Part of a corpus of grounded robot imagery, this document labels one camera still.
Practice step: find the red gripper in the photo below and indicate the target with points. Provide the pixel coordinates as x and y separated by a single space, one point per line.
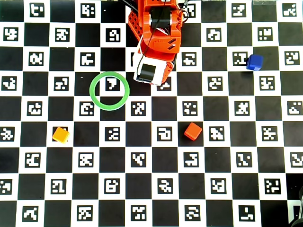
168 71

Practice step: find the red cube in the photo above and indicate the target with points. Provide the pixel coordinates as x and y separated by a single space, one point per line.
193 131

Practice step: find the blue cube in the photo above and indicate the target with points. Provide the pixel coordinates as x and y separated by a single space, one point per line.
255 62

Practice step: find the orange cube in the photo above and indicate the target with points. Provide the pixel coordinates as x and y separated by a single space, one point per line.
61 135

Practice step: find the red 3D-printed robot arm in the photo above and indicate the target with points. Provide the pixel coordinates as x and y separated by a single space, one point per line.
139 26

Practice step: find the clear tape strip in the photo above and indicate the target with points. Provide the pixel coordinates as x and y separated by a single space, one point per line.
265 2

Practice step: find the checkerboard marker mat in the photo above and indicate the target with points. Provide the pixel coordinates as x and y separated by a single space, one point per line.
33 137

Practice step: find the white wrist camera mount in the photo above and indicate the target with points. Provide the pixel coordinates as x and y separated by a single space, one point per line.
148 72

